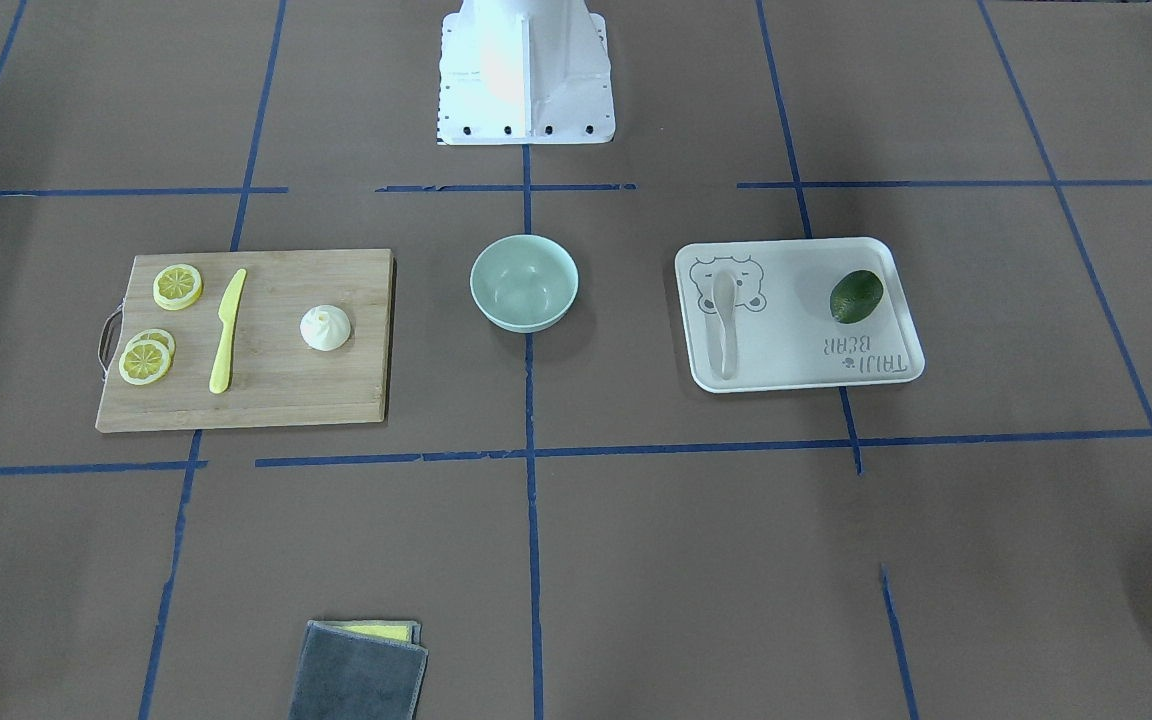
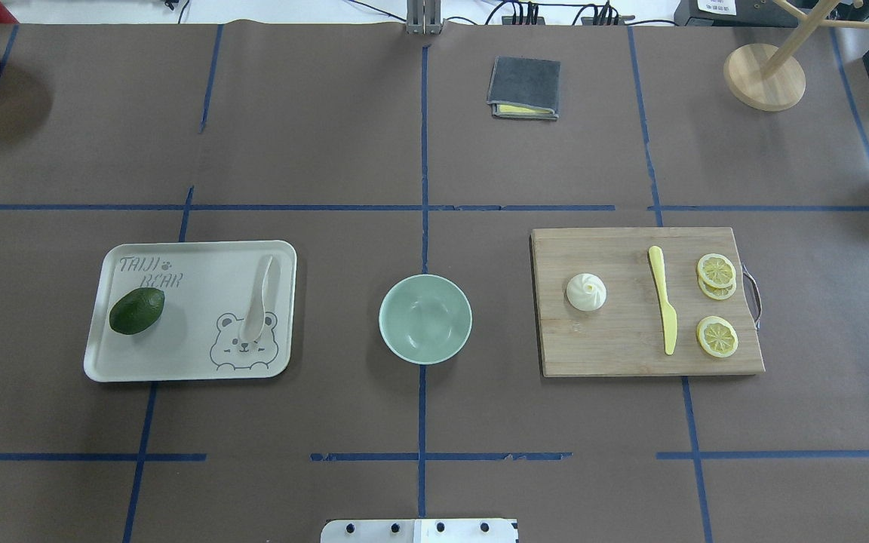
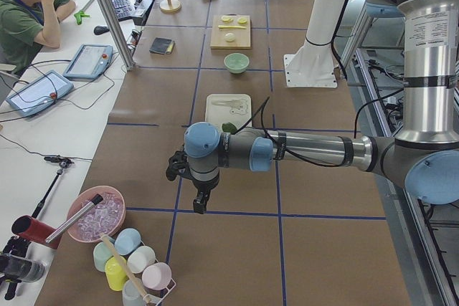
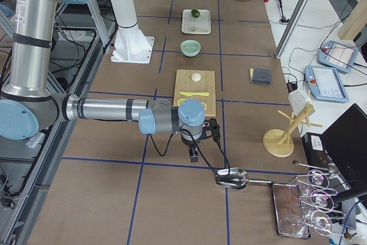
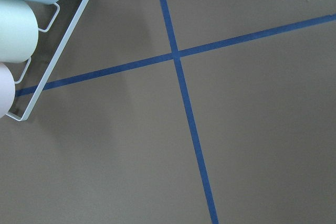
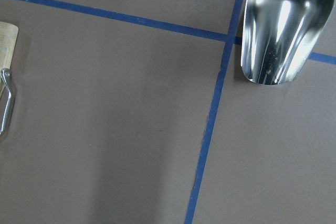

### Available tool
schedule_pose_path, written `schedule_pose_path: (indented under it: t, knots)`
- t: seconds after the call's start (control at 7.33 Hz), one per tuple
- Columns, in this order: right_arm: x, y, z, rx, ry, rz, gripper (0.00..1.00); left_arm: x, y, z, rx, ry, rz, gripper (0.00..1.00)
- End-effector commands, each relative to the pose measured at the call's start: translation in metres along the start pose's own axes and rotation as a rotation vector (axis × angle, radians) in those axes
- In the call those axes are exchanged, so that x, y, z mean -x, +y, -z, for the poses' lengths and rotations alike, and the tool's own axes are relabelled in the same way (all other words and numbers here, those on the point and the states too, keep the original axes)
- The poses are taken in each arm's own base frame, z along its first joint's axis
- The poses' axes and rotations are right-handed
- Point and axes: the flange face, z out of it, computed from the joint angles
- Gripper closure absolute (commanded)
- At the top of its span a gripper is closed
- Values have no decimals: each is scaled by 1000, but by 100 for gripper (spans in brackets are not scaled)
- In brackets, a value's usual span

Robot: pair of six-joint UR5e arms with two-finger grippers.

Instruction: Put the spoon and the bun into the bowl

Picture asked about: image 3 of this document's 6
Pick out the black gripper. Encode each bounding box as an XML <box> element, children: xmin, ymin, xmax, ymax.
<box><xmin>166</xmin><ymin>146</ymin><xmax>219</xmax><ymax>214</ymax></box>

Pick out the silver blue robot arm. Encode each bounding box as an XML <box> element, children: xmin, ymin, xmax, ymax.
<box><xmin>166</xmin><ymin>0</ymin><xmax>458</xmax><ymax>214</ymax></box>

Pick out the pink bowl with ice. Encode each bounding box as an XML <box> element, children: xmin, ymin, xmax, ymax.
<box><xmin>67</xmin><ymin>186</ymin><xmax>126</xmax><ymax>243</ymax></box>

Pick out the mint green bowl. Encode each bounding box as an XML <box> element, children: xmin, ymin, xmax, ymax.
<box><xmin>224</xmin><ymin>52</ymin><xmax>250</xmax><ymax>74</ymax></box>

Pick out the green avocado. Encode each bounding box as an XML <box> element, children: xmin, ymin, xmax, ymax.
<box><xmin>222</xmin><ymin>122</ymin><xmax>237</xmax><ymax>134</ymax></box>

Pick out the blue cup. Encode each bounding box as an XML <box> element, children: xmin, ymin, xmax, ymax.
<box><xmin>114</xmin><ymin>228</ymin><xmax>141</xmax><ymax>256</ymax></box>

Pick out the white cup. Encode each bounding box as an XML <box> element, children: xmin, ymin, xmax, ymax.
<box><xmin>127</xmin><ymin>245</ymin><xmax>156</xmax><ymax>274</ymax></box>

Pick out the white bear tray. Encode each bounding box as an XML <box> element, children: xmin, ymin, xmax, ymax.
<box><xmin>205</xmin><ymin>94</ymin><xmax>252</xmax><ymax>131</ymax></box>

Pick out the pink cup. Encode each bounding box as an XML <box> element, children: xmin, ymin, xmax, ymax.
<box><xmin>142</xmin><ymin>262</ymin><xmax>172</xmax><ymax>290</ymax></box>

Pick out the metal rod tool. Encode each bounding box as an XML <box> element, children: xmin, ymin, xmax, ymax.
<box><xmin>45</xmin><ymin>193</ymin><xmax>103</xmax><ymax>244</ymax></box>

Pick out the green cup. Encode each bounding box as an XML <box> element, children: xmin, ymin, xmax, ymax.
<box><xmin>93</xmin><ymin>242</ymin><xmax>113</xmax><ymax>272</ymax></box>

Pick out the yellow cup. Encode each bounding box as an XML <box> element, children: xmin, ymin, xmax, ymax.
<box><xmin>105</xmin><ymin>257</ymin><xmax>128</xmax><ymax>292</ymax></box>

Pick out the grey cup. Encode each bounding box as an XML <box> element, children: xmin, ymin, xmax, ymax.
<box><xmin>122</xmin><ymin>280</ymin><xmax>146</xmax><ymax>306</ymax></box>

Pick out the black selfie stick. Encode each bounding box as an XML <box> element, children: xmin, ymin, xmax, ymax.
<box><xmin>32</xmin><ymin>156</ymin><xmax>73</xmax><ymax>219</ymax></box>

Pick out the grey yellow cloth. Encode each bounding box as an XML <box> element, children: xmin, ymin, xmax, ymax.
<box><xmin>149</xmin><ymin>37</ymin><xmax>175</xmax><ymax>55</ymax></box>

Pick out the wooden cutting board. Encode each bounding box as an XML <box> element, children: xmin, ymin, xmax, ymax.
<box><xmin>210</xmin><ymin>14</ymin><xmax>252</xmax><ymax>49</ymax></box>

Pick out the yellow plastic knife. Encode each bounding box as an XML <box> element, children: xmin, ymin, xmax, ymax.
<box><xmin>217</xmin><ymin>25</ymin><xmax>247</xmax><ymax>29</ymax></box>

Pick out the blue teach pendant tablet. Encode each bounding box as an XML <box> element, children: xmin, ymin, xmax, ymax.
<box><xmin>63</xmin><ymin>44</ymin><xmax>113</xmax><ymax>80</ymax></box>

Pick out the lemon slice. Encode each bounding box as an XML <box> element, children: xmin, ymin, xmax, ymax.
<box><xmin>237</xmin><ymin>16</ymin><xmax>248</xmax><ymax>24</ymax></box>
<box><xmin>221</xmin><ymin>15</ymin><xmax>233</xmax><ymax>23</ymax></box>

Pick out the wooden stand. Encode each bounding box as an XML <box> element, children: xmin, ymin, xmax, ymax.
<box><xmin>159</xmin><ymin>0</ymin><xmax>181</xmax><ymax>14</ymax></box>

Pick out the black computer mouse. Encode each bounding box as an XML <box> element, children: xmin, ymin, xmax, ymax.
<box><xmin>93</xmin><ymin>26</ymin><xmax>110</xmax><ymax>36</ymax></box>

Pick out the black keyboard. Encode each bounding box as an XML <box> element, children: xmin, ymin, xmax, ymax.
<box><xmin>111</xmin><ymin>0</ymin><xmax>135</xmax><ymax>21</ymax></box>

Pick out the green clamp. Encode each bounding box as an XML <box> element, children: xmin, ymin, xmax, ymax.
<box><xmin>74</xmin><ymin>10</ymin><xmax>90</xmax><ymax>25</ymax></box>

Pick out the person in green shirt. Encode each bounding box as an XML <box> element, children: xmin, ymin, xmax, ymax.
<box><xmin>1</xmin><ymin>0</ymin><xmax>76</xmax><ymax>75</ymax></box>

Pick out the wooden stick handle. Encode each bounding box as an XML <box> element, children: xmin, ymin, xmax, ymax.
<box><xmin>100</xmin><ymin>234</ymin><xmax>152</xmax><ymax>305</ymax></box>

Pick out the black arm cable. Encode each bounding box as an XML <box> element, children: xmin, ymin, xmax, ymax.
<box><xmin>236</xmin><ymin>96</ymin><xmax>406</xmax><ymax>169</ymax></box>

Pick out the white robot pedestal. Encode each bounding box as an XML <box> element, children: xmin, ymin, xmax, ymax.
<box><xmin>284</xmin><ymin>0</ymin><xmax>348</xmax><ymax>88</ymax></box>

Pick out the black camera tripod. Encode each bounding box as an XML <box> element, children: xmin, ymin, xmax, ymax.
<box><xmin>1</xmin><ymin>236</ymin><xmax>46</xmax><ymax>300</ymax></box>

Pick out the aluminium frame post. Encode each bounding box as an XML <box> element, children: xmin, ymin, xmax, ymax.
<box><xmin>97</xmin><ymin>0</ymin><xmax>135</xmax><ymax>71</ymax></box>

